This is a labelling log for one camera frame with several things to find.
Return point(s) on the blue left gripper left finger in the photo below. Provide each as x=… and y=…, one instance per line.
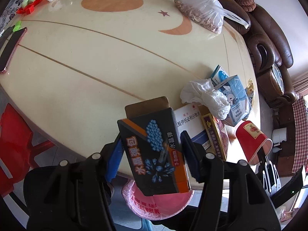
x=114, y=159

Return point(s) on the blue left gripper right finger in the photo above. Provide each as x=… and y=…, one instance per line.
x=194, y=154

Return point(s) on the black crystal bullet box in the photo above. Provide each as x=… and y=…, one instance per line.
x=149, y=136

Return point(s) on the red paper cup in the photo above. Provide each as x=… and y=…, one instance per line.
x=252, y=139

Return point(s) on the blue milk carton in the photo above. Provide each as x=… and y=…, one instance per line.
x=240, y=106

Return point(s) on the pink-lined trash bin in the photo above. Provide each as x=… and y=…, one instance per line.
x=157, y=207

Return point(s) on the purple gold flat box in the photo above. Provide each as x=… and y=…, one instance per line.
x=217, y=134

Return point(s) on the checkered cloth side table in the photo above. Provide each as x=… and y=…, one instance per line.
x=294, y=149

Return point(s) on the white kettle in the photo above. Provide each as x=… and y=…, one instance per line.
x=278, y=136

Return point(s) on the crumpled white tissue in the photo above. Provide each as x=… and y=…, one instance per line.
x=203, y=92

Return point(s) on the blue plastic stool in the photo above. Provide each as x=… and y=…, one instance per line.
x=146, y=225

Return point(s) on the small drink bottle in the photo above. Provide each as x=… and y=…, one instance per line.
x=250, y=92

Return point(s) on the red plastic chair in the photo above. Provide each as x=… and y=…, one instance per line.
x=17, y=151

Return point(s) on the brown leather sofa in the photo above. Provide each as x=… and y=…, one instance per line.
x=269, y=51

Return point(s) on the plastic bag of nuts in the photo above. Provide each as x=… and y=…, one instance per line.
x=208, y=13

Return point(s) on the pink-cased smartphone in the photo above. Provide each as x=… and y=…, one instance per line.
x=10, y=47

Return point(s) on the round pink knitted cushion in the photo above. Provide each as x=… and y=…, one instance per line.
x=247, y=5

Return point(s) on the grey cloth piece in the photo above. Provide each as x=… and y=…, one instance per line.
x=5, y=35

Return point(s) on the red tray with green toys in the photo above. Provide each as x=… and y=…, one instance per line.
x=27, y=6

